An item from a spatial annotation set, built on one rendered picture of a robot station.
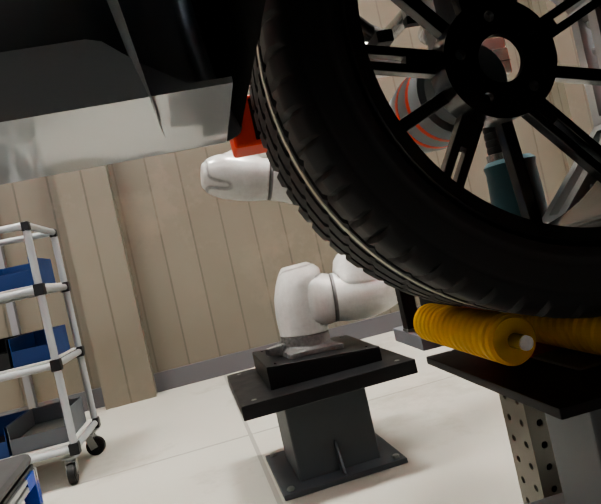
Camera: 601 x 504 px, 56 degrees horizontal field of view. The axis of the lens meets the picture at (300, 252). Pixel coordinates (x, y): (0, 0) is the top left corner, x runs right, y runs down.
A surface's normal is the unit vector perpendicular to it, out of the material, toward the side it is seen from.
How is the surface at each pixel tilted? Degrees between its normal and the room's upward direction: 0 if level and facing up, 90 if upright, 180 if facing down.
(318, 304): 91
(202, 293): 90
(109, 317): 90
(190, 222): 90
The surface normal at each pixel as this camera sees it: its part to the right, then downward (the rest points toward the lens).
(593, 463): -0.96, 0.22
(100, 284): 0.20, -0.05
